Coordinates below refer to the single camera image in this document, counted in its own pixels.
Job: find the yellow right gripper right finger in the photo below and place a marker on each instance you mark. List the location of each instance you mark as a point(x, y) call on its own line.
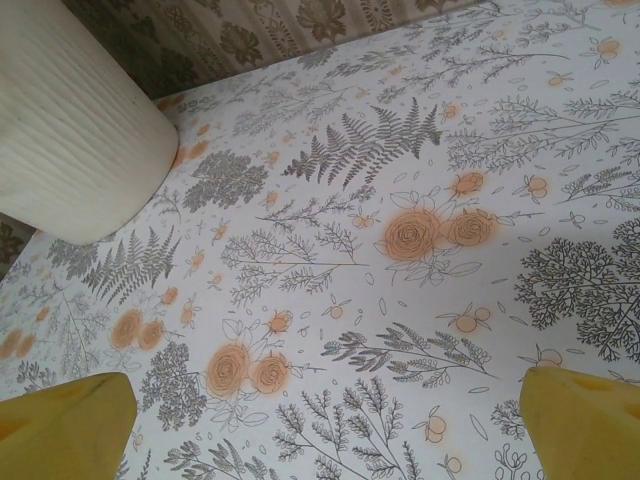
point(590, 435)

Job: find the cream plastic bin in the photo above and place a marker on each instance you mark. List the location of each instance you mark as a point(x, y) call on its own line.
point(75, 150)

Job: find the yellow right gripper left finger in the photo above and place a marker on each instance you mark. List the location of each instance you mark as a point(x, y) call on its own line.
point(60, 435)

